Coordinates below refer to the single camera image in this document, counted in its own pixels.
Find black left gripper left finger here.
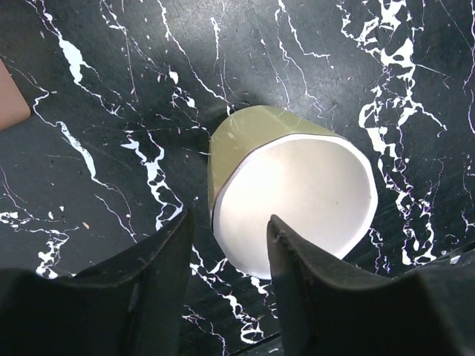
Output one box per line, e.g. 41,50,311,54
1,211,194,355

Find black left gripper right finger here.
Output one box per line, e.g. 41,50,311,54
267,216,474,355

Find yellow-green ceramic mug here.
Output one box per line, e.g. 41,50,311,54
207,105,378,280

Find pink plastic file organizer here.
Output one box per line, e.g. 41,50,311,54
0,62,30,131

